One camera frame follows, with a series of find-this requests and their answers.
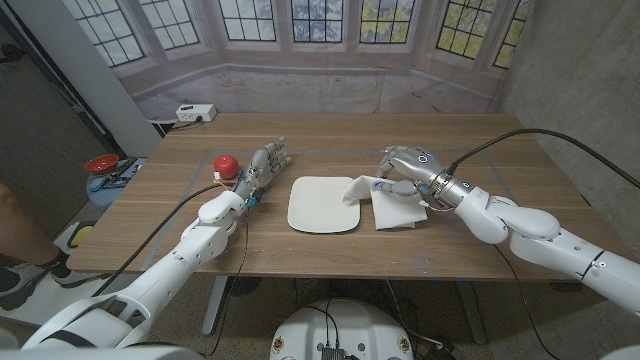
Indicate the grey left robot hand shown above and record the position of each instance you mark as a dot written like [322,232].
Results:
[262,167]

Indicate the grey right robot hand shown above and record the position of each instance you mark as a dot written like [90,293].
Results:
[420,167]

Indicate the white cloth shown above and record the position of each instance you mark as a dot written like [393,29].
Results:
[395,212]

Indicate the white square plate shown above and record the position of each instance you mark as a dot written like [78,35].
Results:
[320,207]

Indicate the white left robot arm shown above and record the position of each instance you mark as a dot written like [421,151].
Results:
[170,267]

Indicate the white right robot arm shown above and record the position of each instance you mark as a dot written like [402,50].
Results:
[550,245]

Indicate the red apple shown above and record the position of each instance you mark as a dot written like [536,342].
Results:
[226,166]

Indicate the white power strip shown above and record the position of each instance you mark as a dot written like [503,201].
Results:
[196,112]

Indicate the printed window backdrop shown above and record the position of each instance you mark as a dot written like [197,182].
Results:
[320,85]

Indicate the black remote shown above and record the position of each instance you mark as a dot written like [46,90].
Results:
[122,167]

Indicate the grey table leg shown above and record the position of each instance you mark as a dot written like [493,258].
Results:
[472,310]
[214,305]

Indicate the blue round stool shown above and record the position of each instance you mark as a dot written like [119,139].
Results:
[107,197]

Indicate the red bowl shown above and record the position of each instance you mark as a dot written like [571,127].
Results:
[101,164]

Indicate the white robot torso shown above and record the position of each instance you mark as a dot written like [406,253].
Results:
[345,325]

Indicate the yellow and black floor object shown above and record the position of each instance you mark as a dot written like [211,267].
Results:
[80,235]

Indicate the person's bare leg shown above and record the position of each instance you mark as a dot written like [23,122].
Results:
[20,230]

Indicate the grey and black shoe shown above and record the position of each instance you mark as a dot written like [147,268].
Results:
[20,285]

